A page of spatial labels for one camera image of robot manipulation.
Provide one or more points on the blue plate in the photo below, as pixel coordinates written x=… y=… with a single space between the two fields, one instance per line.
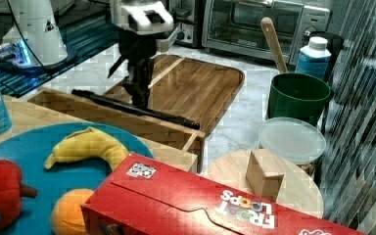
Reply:
x=29 y=151

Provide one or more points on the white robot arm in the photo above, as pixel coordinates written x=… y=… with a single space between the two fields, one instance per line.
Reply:
x=140 y=23

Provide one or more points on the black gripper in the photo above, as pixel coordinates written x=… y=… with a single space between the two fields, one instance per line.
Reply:
x=139 y=51

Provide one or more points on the red Froot Loops box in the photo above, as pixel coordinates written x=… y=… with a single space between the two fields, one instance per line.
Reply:
x=145 y=197

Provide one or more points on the large wooden cutting board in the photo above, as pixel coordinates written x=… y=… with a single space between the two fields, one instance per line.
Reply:
x=193 y=89

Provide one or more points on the orange plush fruit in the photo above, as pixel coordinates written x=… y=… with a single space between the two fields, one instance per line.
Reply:
x=67 y=217

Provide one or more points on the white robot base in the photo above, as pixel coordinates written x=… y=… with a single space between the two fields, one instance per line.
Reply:
x=34 y=43

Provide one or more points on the red plush pepper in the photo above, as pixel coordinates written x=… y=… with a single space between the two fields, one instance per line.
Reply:
x=12 y=189

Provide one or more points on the green mug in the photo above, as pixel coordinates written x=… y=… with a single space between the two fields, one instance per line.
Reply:
x=300 y=96

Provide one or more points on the stainless toaster oven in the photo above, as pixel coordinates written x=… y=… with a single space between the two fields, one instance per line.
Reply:
x=240 y=26

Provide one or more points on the wooden drawer with black handle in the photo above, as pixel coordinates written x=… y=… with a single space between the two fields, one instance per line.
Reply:
x=169 y=143

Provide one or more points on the glass jar of grains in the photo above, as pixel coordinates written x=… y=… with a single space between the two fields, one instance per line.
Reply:
x=294 y=140

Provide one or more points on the white blue bottle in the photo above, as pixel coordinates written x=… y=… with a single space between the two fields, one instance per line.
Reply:
x=314 y=58

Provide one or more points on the wooden spoon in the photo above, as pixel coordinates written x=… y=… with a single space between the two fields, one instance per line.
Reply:
x=274 y=44

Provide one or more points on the wooden drawer cabinet box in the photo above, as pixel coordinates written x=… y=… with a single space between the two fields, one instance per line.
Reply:
x=26 y=116

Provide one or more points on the silver toaster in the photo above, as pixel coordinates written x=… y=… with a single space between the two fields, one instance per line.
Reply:
x=188 y=24

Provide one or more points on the yellow plush banana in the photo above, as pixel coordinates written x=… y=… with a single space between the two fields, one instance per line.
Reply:
x=86 y=144

